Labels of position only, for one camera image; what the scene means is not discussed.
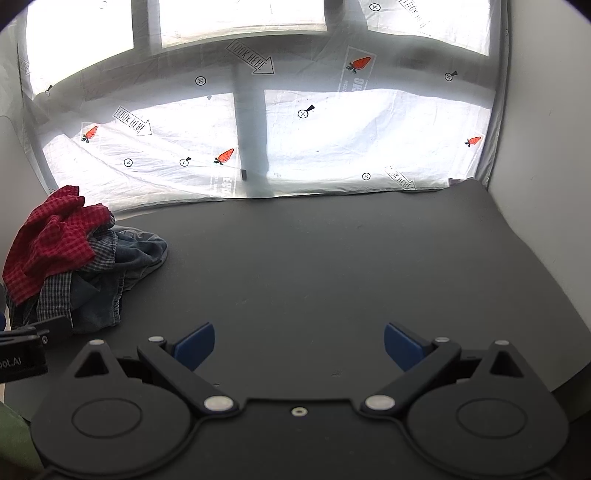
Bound grey table mat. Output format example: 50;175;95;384
2;179;579;423

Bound blue white plaid shorts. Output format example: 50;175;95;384
10;226;122;333

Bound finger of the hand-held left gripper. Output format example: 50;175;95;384
34;315;74;346

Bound green cloth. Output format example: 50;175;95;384
0;401;44;480

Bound white printed sheet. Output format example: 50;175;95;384
18;0;504;215

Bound red checked shorts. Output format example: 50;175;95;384
2;185;115;306

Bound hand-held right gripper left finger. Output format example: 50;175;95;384
65;322;241;416

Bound blue denim shorts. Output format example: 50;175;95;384
69;227;169;334

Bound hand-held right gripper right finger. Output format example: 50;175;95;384
362;322;532;416

